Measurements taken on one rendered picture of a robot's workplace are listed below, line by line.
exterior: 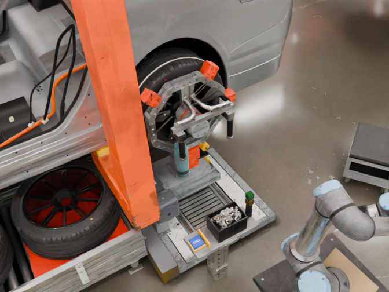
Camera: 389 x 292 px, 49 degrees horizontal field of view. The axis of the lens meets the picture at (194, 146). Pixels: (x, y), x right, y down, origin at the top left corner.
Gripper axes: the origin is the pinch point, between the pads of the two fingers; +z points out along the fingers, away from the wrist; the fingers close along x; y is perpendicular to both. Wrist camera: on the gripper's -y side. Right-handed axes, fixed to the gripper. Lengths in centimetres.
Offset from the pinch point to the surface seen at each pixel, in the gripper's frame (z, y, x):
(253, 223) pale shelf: 43.7, 12.7, -4.1
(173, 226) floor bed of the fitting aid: 108, 18, -29
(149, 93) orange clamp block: 67, 107, 11
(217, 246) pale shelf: 63, 12, 15
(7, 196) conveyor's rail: 198, 83, 7
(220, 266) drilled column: 74, -8, -4
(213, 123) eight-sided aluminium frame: 54, 75, -37
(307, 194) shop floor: 23, -5, -88
